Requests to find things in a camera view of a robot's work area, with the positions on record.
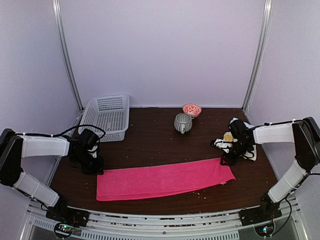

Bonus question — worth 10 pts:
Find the yellow green patterned towel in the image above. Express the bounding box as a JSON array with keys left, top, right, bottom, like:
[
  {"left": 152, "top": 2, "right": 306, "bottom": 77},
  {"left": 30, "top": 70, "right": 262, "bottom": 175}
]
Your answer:
[{"left": 223, "top": 131, "right": 234, "bottom": 142}]

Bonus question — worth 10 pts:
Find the aluminium corner post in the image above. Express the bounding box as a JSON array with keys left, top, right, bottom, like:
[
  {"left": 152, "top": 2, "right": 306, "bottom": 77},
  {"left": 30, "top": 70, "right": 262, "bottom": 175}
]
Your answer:
[
  {"left": 242, "top": 0, "right": 274, "bottom": 114},
  {"left": 52, "top": 0, "right": 84, "bottom": 112}
]

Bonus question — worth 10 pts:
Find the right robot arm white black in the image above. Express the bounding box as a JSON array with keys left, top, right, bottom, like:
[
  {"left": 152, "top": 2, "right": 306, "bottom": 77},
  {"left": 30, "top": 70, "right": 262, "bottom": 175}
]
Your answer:
[{"left": 210, "top": 116, "right": 320, "bottom": 221}]

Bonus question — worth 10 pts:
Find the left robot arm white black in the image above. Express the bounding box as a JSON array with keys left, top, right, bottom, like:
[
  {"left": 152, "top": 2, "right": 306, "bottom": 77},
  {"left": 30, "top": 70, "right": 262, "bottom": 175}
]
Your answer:
[{"left": 0, "top": 128, "right": 104, "bottom": 222}]

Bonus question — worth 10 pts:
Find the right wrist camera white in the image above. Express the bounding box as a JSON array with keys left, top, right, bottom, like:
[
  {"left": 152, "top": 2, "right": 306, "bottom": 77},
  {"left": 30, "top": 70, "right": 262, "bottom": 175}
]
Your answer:
[{"left": 210, "top": 138, "right": 233, "bottom": 153}]

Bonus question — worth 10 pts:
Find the pink microfibre towel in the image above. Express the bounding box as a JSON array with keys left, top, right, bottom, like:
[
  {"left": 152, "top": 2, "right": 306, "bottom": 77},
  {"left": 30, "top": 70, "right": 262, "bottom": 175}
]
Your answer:
[{"left": 96, "top": 158, "right": 235, "bottom": 202}]

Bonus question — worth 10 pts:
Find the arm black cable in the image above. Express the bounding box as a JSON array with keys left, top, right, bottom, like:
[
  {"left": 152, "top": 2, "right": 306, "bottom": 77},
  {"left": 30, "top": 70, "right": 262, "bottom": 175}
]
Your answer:
[
  {"left": 271, "top": 172, "right": 320, "bottom": 237},
  {"left": 51, "top": 124, "right": 107, "bottom": 143}
]

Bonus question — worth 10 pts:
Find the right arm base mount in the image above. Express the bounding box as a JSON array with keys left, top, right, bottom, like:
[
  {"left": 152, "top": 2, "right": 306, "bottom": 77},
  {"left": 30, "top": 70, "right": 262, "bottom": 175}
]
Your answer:
[{"left": 238, "top": 207, "right": 282, "bottom": 226}]

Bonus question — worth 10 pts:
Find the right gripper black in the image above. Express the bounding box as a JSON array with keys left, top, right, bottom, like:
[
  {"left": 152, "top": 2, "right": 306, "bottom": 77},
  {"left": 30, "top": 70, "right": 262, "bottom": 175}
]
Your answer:
[{"left": 220, "top": 140, "right": 252, "bottom": 166}]

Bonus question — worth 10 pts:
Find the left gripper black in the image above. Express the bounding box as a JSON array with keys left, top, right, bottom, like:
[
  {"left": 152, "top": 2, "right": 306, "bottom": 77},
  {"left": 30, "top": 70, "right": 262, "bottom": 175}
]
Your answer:
[{"left": 72, "top": 150, "right": 104, "bottom": 175}]

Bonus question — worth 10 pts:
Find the red white patterned bowl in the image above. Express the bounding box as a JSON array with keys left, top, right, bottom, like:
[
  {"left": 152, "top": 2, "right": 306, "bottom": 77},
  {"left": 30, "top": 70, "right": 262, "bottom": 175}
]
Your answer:
[{"left": 182, "top": 103, "right": 202, "bottom": 118}]

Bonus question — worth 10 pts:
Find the right aluminium corner post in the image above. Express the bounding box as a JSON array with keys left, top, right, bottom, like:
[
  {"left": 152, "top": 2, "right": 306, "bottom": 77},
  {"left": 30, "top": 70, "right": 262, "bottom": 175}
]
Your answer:
[{"left": 242, "top": 0, "right": 274, "bottom": 114}]

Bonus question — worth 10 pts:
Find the left aluminium corner post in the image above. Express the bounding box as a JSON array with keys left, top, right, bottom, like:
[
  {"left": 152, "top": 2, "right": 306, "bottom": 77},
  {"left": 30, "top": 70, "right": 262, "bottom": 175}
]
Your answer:
[{"left": 52, "top": 0, "right": 84, "bottom": 112}]

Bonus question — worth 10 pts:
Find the grey striped ceramic mug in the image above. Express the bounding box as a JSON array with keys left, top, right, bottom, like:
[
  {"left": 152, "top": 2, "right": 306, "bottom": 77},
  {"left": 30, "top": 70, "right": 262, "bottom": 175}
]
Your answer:
[{"left": 173, "top": 113, "right": 193, "bottom": 135}]

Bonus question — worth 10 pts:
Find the light blue towel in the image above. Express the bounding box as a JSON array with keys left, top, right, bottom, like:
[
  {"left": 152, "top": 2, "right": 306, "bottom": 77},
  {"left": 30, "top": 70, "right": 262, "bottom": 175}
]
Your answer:
[{"left": 229, "top": 117, "right": 254, "bottom": 128}]

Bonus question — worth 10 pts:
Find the aluminium front rail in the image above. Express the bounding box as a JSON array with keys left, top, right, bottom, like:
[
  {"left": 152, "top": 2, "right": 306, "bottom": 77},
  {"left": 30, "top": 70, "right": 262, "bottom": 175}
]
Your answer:
[{"left": 18, "top": 197, "right": 308, "bottom": 240}]

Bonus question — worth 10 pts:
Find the beige towel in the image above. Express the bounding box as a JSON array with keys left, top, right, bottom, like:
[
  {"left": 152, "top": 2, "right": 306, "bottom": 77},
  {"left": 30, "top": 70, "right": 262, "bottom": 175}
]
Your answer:
[{"left": 242, "top": 145, "right": 257, "bottom": 161}]

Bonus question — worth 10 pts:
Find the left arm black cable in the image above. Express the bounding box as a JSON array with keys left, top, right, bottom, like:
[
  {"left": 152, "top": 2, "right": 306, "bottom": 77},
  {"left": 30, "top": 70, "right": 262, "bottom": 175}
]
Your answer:
[{"left": 51, "top": 124, "right": 107, "bottom": 143}]

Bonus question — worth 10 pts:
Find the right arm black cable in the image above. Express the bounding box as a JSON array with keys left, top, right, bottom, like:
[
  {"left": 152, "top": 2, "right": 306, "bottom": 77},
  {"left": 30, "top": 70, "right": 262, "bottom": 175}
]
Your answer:
[{"left": 271, "top": 172, "right": 320, "bottom": 237}]

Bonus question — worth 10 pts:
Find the white perforated plastic basket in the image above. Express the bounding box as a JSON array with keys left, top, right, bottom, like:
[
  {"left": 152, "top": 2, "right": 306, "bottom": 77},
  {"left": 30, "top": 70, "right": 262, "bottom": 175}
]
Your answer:
[{"left": 78, "top": 94, "right": 130, "bottom": 142}]

